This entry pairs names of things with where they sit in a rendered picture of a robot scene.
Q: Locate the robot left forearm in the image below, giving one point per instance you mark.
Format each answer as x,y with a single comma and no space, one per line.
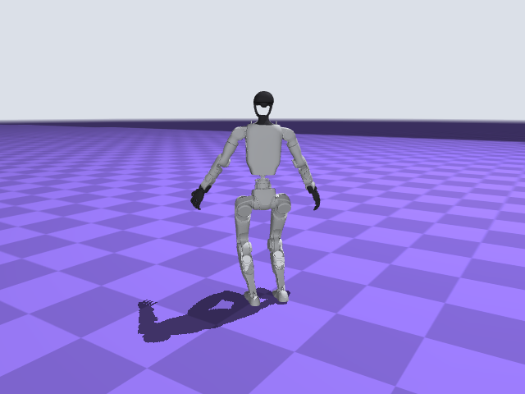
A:
212,175

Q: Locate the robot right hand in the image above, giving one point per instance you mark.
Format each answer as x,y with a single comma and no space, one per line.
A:
315,194

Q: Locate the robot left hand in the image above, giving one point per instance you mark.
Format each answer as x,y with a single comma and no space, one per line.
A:
198,196

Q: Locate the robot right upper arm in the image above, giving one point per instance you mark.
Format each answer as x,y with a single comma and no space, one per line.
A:
293,145

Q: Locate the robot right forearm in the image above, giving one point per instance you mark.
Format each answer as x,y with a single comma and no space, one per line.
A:
306,175

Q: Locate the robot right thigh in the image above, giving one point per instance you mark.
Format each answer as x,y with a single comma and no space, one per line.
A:
278,217

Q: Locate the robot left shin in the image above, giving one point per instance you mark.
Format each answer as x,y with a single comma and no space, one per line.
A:
247,269

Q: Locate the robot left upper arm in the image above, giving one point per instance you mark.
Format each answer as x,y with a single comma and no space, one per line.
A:
237,134

